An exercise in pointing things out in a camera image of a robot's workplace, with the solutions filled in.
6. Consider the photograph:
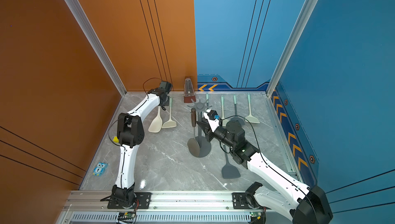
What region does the aluminium corner post left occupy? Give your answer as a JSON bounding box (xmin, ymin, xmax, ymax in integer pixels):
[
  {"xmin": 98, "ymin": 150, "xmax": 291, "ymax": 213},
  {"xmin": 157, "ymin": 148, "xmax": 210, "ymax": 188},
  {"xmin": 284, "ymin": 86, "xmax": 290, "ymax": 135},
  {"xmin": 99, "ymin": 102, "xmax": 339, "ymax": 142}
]
[{"xmin": 64, "ymin": 0, "xmax": 127, "ymax": 96}]

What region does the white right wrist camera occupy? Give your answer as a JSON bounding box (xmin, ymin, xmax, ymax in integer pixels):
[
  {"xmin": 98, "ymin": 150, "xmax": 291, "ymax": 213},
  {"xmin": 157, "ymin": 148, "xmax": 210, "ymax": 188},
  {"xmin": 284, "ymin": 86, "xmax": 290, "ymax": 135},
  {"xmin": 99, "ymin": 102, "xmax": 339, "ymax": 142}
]
[{"xmin": 203, "ymin": 109, "xmax": 221, "ymax": 132}]

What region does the steel ladle dark brown handle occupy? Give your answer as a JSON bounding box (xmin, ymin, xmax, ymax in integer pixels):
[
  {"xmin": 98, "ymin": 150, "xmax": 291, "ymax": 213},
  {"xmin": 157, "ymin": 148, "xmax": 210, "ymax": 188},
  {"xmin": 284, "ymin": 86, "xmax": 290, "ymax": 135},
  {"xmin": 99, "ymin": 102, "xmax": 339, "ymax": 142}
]
[{"xmin": 187, "ymin": 108, "xmax": 201, "ymax": 157}]

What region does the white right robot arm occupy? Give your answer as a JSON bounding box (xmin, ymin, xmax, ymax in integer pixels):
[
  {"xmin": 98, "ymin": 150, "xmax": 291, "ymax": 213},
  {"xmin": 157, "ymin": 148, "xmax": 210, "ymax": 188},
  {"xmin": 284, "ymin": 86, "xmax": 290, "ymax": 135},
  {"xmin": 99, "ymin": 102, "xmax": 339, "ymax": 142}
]
[{"xmin": 197, "ymin": 119, "xmax": 333, "ymax": 224}]

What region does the red wooden metronome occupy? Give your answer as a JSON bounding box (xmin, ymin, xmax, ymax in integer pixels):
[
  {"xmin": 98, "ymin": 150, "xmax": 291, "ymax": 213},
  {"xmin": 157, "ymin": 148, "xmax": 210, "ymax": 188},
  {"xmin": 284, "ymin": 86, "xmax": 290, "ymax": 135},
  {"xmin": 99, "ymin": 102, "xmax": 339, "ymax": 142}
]
[{"xmin": 183, "ymin": 77, "xmax": 196, "ymax": 103}]

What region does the grey turner mint handle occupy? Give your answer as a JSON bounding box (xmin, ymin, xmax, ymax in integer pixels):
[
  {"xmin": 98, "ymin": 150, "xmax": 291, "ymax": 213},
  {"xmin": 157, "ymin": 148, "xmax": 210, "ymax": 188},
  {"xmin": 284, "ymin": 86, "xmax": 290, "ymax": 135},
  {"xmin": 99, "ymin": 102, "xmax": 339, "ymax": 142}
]
[{"xmin": 231, "ymin": 94, "xmax": 245, "ymax": 126}]

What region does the grey kitchen utensil rack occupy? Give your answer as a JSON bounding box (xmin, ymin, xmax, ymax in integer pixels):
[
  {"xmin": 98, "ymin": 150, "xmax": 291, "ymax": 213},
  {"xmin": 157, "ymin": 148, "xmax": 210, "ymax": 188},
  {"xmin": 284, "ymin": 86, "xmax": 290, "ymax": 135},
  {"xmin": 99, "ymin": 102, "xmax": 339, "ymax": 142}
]
[{"xmin": 188, "ymin": 100, "xmax": 211, "ymax": 158}]

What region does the green circuit board right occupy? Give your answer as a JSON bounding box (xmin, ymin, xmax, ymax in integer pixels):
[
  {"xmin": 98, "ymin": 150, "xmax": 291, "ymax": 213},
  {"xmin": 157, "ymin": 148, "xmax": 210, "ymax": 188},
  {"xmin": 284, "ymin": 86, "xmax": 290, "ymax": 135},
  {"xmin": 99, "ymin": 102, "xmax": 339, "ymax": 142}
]
[{"xmin": 250, "ymin": 211, "xmax": 266, "ymax": 223}]

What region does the green circuit board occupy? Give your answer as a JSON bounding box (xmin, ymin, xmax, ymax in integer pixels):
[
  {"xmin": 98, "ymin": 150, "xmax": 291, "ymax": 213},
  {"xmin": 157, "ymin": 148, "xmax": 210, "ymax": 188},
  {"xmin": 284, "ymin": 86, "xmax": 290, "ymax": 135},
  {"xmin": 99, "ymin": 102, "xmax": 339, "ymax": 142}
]
[
  {"xmin": 117, "ymin": 212, "xmax": 136, "ymax": 222},
  {"xmin": 250, "ymin": 211, "xmax": 266, "ymax": 223}
]

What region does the aluminium corner post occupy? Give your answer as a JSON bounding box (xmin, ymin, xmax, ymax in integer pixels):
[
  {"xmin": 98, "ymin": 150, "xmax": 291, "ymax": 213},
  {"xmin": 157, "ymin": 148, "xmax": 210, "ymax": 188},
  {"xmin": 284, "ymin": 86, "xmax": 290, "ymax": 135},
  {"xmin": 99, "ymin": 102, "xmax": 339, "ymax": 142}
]
[
  {"xmin": 64, "ymin": 0, "xmax": 127, "ymax": 96},
  {"xmin": 266, "ymin": 0, "xmax": 318, "ymax": 97}
]

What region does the green circuit board left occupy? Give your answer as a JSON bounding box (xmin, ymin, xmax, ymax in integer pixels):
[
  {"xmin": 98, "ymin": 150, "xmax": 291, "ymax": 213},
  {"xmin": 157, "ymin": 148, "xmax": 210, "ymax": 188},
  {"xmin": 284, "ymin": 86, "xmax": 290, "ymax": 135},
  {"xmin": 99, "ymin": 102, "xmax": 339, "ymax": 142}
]
[{"xmin": 117, "ymin": 212, "xmax": 136, "ymax": 222}]

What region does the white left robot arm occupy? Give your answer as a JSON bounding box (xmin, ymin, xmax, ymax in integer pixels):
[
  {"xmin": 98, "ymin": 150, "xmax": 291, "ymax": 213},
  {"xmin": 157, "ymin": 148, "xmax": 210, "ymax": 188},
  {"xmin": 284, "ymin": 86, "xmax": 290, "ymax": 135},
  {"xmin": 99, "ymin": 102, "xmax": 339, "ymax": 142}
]
[{"xmin": 101, "ymin": 81, "xmax": 172, "ymax": 209}]

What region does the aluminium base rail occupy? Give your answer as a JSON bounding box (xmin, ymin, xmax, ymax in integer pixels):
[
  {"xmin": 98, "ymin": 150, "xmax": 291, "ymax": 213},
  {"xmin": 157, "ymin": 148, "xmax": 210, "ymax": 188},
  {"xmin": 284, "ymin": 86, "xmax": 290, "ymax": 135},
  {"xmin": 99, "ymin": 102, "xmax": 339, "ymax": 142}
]
[{"xmin": 57, "ymin": 191, "xmax": 292, "ymax": 224}]

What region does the cream slotted turner mint handle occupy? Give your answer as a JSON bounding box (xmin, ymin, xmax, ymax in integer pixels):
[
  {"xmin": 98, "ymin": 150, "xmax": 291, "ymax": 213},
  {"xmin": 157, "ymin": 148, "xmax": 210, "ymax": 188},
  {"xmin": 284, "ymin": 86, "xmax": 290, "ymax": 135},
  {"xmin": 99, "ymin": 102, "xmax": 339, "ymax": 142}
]
[{"xmin": 162, "ymin": 97, "xmax": 177, "ymax": 129}]

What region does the aluminium corner post right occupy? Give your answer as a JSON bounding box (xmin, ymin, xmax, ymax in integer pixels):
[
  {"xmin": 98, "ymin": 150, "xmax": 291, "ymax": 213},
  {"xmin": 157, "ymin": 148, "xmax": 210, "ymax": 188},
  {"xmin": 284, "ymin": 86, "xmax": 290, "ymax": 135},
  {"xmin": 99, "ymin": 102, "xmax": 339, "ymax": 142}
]
[{"xmin": 266, "ymin": 0, "xmax": 318, "ymax": 97}]

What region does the cream spatula mint handle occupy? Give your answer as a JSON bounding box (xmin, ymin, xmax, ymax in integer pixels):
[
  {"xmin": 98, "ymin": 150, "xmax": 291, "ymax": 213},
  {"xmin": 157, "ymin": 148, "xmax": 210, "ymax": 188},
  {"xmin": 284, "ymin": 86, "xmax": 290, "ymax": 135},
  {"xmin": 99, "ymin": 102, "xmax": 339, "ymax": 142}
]
[{"xmin": 245, "ymin": 93, "xmax": 260, "ymax": 124}]

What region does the blue owl toy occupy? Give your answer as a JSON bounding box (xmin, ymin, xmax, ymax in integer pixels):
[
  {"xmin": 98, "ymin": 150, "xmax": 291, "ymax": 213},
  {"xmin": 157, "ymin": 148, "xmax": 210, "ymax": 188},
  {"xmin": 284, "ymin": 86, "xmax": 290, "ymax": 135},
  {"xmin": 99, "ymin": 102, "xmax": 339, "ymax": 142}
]
[{"xmin": 93, "ymin": 162, "xmax": 108, "ymax": 177}]

